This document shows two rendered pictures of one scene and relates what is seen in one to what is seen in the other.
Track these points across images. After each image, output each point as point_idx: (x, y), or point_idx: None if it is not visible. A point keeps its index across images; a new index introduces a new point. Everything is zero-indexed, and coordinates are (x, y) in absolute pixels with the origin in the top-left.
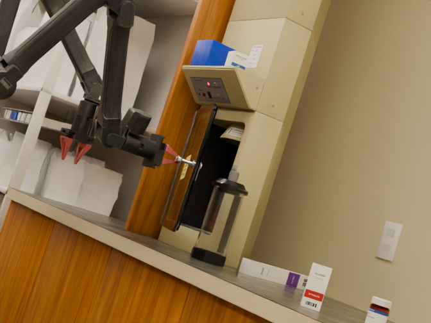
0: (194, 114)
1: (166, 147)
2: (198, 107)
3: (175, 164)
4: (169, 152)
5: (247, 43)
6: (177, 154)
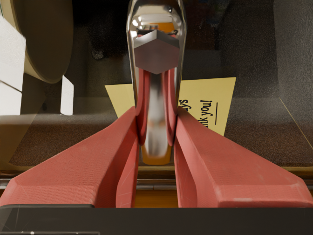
0: (3, 188)
1: (33, 207)
2: (2, 192)
3: (157, 203)
4: (125, 192)
5: None
6: (121, 116)
